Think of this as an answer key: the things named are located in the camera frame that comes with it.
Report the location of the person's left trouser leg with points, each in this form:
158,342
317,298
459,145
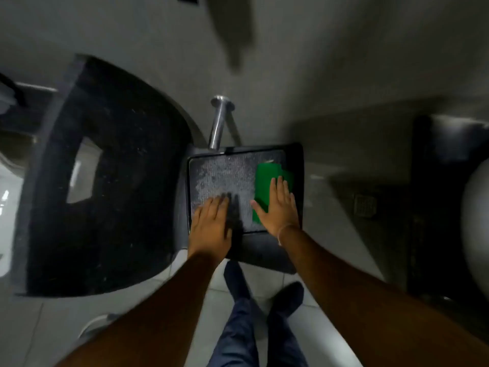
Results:
237,332

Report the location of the person's right forearm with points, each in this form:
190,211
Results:
366,301

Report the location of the black rectangular tray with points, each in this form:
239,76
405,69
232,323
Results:
221,175

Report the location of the person's dark shoe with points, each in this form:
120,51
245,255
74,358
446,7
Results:
286,298
236,280

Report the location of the square floor drain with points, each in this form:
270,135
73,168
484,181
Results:
365,205

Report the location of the person's trouser leg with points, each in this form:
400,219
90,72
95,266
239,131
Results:
237,332
284,340

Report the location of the person's right hand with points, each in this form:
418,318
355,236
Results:
279,214

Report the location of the black granite vanity counter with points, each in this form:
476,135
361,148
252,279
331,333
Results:
133,156

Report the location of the person's right trouser leg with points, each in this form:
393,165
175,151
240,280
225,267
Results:
284,340

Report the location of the chrome wall faucet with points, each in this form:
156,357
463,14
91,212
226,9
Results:
218,122

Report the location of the green cleaning cloth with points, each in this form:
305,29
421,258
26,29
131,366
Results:
264,181

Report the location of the person's right dark shoe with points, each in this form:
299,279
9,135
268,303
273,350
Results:
286,298

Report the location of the thin wrist band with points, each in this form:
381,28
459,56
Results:
282,231

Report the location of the person's left hand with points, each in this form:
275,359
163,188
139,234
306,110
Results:
209,231

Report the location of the person's left forearm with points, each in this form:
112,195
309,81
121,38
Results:
160,317

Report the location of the person's left dark shoe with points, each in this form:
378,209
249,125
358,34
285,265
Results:
236,280

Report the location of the white toilet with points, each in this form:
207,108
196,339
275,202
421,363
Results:
477,225

